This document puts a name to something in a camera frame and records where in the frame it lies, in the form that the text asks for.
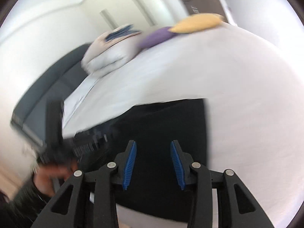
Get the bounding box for folded beige grey duvet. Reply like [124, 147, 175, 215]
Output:
[81, 24, 143, 76]

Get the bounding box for person's left forearm sleeve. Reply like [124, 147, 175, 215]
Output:
[1, 175, 51, 228]

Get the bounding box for dark grey upholstered headboard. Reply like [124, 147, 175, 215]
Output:
[11, 44, 90, 149]

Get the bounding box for black denim pants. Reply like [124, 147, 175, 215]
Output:
[79, 99, 207, 222]

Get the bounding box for yellow cushion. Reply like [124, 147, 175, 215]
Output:
[169, 13, 224, 33]

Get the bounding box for white bed mattress sheet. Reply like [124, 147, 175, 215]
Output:
[63, 23, 303, 227]

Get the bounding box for purple cushion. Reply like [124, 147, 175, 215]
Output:
[138, 27, 177, 49]

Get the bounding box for white wardrobe with black handles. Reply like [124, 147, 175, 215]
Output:
[80, 0, 189, 33]

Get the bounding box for person's left hand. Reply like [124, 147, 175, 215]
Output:
[33, 161, 78, 197]

